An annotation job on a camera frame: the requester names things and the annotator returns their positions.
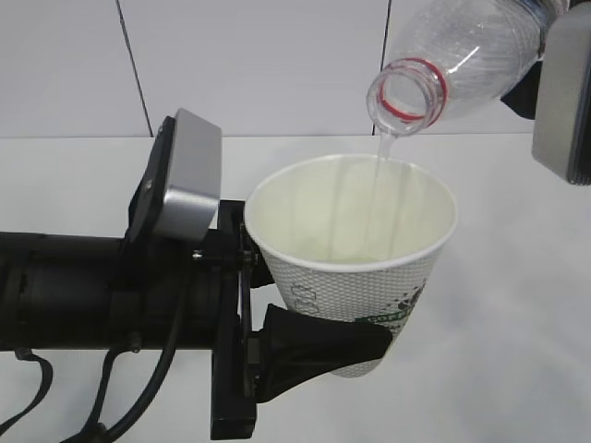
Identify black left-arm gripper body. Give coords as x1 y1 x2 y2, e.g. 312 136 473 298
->
193 200 271 440

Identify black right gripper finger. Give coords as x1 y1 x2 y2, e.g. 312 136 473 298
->
501 61 543 120

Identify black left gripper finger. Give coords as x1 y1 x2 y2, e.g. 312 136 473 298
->
251 305 392 392
248 252 275 289

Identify clear water bottle red label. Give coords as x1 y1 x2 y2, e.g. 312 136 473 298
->
366 1 571 160

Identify white paper cup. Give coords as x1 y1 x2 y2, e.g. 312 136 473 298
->
244 153 459 379

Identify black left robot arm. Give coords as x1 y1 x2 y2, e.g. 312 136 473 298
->
1 200 393 442

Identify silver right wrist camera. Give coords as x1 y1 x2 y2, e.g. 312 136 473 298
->
532 1 590 186

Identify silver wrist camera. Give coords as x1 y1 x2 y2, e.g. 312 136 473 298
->
532 1 590 186
122 108 223 250

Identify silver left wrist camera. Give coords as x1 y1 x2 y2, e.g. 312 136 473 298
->
122 108 223 250

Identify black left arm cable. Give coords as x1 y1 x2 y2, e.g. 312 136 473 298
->
0 294 186 443

